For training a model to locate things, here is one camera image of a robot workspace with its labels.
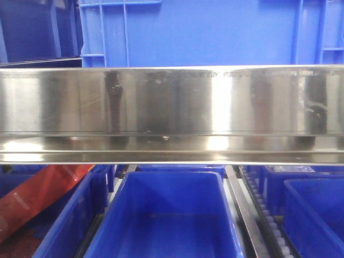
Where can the dark blue crate upper left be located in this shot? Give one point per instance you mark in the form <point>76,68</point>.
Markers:
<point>40,30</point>

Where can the large blue crate upper shelf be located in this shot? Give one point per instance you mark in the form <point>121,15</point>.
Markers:
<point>211,33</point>

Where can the steel divider rail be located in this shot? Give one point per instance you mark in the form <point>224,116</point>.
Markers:
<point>246,219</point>

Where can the roller conveyor track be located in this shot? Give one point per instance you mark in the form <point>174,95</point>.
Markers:
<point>269,225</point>

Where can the blue bin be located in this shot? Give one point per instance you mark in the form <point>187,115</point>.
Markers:
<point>59,230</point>
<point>168,214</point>
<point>313,221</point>
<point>277,182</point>

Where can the red foil pouch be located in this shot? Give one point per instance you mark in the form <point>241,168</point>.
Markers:
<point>37,193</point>

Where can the blue bin left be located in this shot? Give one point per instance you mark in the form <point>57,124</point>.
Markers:
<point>59,230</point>

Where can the blue bin rear right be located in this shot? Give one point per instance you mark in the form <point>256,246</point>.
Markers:
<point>277,182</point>

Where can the blue bin centre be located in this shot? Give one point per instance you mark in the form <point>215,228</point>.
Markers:
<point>168,214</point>

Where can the stainless steel shelf beam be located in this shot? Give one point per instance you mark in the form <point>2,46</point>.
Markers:
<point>219,114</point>

